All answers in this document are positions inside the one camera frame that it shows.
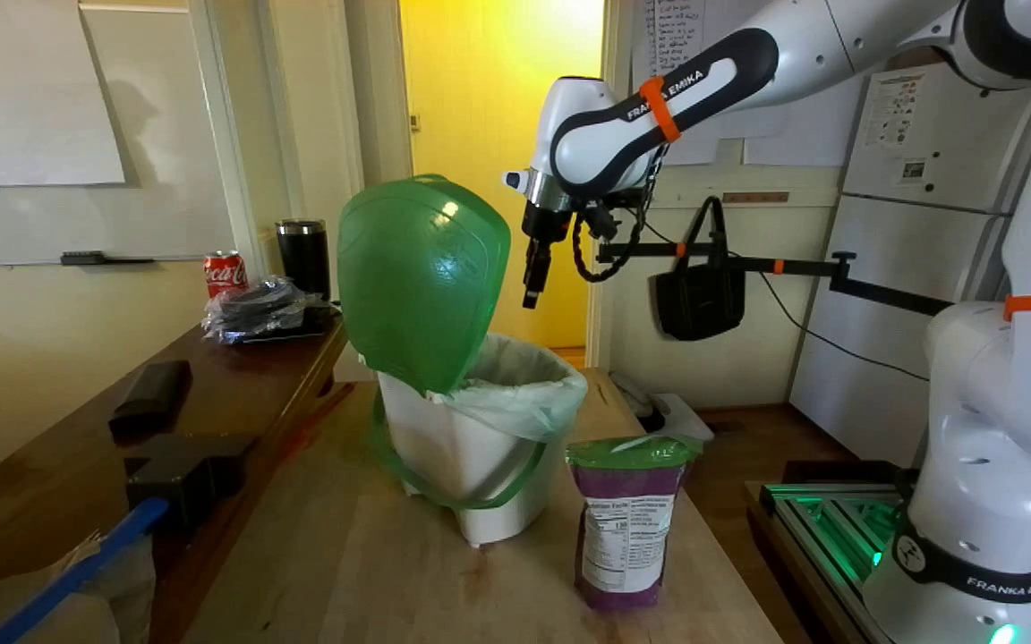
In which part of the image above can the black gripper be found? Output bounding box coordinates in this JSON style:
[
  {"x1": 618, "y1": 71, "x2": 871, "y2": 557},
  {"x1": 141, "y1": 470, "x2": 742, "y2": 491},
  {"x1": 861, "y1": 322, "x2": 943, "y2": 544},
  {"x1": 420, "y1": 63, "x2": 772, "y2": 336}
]
[{"x1": 520, "y1": 194, "x2": 581, "y2": 312}]

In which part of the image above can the green trash can lid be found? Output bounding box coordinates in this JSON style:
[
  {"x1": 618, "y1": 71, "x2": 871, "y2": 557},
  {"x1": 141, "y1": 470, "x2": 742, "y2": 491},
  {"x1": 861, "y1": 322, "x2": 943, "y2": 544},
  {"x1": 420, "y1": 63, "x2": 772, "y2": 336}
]
[{"x1": 336, "y1": 170, "x2": 517, "y2": 398}]

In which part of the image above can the green topped snack pouch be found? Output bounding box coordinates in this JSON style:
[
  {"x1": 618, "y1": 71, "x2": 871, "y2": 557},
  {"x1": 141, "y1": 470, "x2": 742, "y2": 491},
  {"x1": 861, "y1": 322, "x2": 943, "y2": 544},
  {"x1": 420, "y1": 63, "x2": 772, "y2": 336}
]
[{"x1": 564, "y1": 433, "x2": 704, "y2": 616}]

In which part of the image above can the translucent trash bag liner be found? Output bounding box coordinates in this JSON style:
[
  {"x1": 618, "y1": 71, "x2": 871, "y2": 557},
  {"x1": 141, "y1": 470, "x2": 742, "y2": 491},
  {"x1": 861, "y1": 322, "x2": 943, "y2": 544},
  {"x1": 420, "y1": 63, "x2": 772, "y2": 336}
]
[{"x1": 367, "y1": 331, "x2": 592, "y2": 447}]

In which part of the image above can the white labelled trash can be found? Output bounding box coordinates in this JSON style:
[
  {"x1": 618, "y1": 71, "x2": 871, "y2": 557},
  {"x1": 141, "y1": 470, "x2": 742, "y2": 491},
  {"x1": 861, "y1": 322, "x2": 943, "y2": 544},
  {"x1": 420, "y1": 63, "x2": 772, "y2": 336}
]
[{"x1": 367, "y1": 367, "x2": 568, "y2": 552}]

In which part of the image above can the red cola can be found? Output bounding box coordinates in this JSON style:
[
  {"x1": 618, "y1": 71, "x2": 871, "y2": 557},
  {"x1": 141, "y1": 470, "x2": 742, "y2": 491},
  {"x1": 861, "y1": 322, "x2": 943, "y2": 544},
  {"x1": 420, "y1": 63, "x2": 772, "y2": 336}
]
[{"x1": 203, "y1": 246, "x2": 252, "y2": 305}]

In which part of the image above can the black handbag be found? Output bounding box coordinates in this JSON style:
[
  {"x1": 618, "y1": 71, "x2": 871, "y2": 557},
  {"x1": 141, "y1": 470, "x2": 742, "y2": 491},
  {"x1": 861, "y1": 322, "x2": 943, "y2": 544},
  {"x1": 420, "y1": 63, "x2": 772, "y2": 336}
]
[{"x1": 644, "y1": 194, "x2": 747, "y2": 345}]

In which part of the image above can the black tumbler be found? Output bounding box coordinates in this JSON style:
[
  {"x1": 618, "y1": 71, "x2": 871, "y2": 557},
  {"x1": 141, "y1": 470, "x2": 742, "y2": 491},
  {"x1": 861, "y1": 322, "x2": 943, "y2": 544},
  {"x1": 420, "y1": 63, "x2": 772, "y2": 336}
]
[{"x1": 273, "y1": 219, "x2": 336, "y2": 305}]

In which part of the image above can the black boom with orange clamps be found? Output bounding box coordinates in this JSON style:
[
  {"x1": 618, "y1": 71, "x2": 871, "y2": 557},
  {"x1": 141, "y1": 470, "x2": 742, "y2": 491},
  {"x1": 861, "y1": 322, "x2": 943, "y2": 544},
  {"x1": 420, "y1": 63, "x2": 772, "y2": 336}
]
[{"x1": 596, "y1": 235, "x2": 954, "y2": 322}]

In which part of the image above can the crumpled clear plastic bag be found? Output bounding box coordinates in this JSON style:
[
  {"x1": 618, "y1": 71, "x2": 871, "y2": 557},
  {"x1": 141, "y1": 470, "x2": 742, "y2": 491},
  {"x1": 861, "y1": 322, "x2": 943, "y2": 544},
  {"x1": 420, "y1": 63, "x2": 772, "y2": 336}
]
[{"x1": 199, "y1": 277, "x2": 341, "y2": 349}]

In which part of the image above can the white tall cabinet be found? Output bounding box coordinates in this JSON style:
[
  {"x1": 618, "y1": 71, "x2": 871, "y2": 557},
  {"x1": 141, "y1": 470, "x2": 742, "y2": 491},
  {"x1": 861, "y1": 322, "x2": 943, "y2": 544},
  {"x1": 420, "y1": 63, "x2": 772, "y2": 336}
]
[{"x1": 783, "y1": 63, "x2": 1031, "y2": 471}]

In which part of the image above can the silver box with green light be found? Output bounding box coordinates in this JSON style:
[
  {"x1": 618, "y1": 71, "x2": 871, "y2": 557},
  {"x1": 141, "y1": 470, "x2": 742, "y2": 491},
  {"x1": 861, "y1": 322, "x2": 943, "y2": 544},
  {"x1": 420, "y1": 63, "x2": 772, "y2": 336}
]
[{"x1": 752, "y1": 475, "x2": 915, "y2": 601}]

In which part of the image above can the white whiteboard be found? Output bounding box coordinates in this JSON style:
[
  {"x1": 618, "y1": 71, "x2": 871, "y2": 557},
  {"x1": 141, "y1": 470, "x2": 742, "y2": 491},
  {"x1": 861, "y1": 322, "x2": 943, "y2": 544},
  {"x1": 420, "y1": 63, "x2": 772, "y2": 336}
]
[{"x1": 0, "y1": 0, "x2": 237, "y2": 273}]

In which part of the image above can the black block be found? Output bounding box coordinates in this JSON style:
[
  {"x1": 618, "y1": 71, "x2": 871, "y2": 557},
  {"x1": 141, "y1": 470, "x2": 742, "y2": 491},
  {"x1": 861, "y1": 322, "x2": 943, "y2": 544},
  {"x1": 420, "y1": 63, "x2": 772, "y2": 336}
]
[{"x1": 122, "y1": 438, "x2": 246, "y2": 529}]

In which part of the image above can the black flat case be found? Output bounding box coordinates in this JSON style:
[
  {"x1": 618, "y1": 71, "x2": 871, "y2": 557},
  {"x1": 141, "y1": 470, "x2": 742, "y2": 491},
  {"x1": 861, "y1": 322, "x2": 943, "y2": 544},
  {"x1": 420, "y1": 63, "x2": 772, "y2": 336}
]
[{"x1": 106, "y1": 359, "x2": 198, "y2": 447}]

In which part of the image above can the black whiteboard marker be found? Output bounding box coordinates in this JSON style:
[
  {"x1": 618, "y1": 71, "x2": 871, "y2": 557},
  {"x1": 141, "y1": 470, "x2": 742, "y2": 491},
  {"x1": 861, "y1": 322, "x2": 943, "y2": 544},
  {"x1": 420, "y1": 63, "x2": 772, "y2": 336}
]
[{"x1": 58, "y1": 246, "x2": 161, "y2": 269}]

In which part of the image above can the dark wooden table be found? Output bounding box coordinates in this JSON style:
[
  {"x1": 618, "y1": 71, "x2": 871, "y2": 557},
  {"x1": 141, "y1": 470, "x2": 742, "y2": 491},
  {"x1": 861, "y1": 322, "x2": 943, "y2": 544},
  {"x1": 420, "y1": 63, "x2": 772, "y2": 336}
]
[{"x1": 0, "y1": 317, "x2": 353, "y2": 644}]

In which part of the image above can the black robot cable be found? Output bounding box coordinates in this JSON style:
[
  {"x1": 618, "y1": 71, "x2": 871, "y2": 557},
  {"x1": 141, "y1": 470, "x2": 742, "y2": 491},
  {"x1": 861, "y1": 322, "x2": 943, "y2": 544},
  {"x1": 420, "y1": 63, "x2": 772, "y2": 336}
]
[{"x1": 564, "y1": 194, "x2": 650, "y2": 285}]

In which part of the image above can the blue strap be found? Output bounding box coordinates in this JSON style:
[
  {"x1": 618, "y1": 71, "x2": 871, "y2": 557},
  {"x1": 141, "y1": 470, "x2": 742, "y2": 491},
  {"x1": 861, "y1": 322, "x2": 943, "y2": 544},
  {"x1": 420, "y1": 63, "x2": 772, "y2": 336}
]
[{"x1": 0, "y1": 496, "x2": 173, "y2": 644}]

